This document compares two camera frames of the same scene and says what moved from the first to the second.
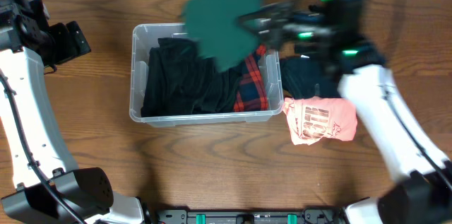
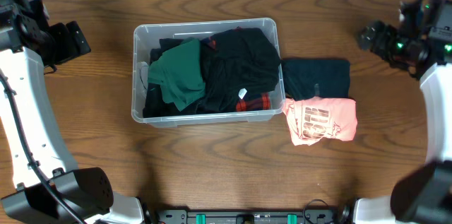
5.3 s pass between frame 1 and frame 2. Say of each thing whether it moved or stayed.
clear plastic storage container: stayed
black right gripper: moved
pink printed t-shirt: stayed
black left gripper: stayed
